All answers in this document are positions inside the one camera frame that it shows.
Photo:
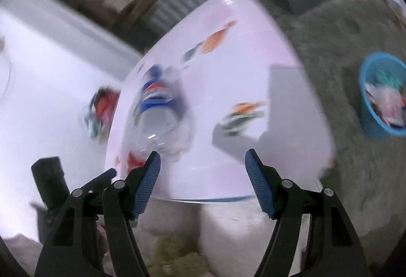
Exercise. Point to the white airplane print plastic box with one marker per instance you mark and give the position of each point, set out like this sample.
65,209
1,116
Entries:
253,51

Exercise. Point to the yellow green cloth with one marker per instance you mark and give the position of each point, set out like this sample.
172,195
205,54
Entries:
177,261

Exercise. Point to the red crumpled wrapper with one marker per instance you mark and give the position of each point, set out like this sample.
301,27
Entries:
103,108

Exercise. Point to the pink white plastic bag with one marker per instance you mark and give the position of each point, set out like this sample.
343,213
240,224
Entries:
387,102

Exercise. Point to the teal plastic wrapper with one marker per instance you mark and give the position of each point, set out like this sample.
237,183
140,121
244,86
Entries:
388,78

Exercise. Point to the clear plastic bottle blue label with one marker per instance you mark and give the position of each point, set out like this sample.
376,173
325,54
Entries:
160,124

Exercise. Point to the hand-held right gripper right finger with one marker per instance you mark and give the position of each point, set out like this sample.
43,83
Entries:
258,183

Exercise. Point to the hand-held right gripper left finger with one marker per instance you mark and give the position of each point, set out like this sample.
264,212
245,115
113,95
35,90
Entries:
148,183

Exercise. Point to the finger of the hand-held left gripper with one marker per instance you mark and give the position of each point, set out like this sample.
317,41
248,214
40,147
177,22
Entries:
102,178

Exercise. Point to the blue plastic bin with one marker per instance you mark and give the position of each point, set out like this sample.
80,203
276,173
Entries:
369,120

